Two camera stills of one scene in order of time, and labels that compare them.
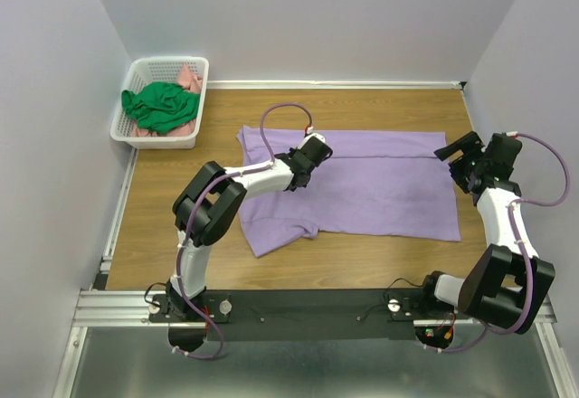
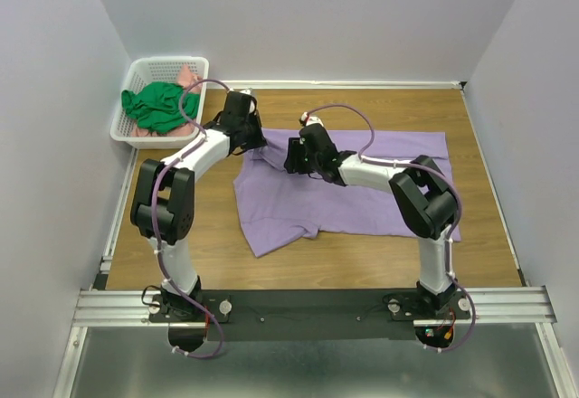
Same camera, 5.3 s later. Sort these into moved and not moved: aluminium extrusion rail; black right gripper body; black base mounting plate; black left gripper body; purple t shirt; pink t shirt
Moved: black left gripper body; black right gripper body
Not moved: aluminium extrusion rail; pink t shirt; purple t shirt; black base mounting plate
